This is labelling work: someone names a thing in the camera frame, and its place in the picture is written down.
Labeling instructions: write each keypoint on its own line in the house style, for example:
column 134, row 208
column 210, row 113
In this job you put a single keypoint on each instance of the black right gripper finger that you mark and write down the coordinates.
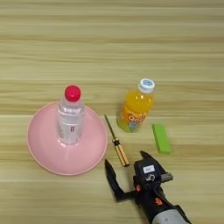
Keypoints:
column 167, row 177
column 112, row 179

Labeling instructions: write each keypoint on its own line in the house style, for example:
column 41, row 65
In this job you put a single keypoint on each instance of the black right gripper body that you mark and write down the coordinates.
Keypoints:
column 150, row 201

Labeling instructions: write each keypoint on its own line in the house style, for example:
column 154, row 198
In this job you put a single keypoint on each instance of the green rectangular block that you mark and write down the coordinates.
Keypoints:
column 161, row 138

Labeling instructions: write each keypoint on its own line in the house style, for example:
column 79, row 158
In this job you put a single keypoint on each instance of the clear water bottle red cap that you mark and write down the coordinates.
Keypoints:
column 70, row 119

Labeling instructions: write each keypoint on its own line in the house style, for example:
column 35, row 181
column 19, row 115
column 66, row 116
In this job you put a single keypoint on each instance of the pink round plate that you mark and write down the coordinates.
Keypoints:
column 43, row 151

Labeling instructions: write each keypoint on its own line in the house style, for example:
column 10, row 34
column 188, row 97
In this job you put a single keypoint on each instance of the orange juice bottle white cap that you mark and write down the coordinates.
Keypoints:
column 137, row 108

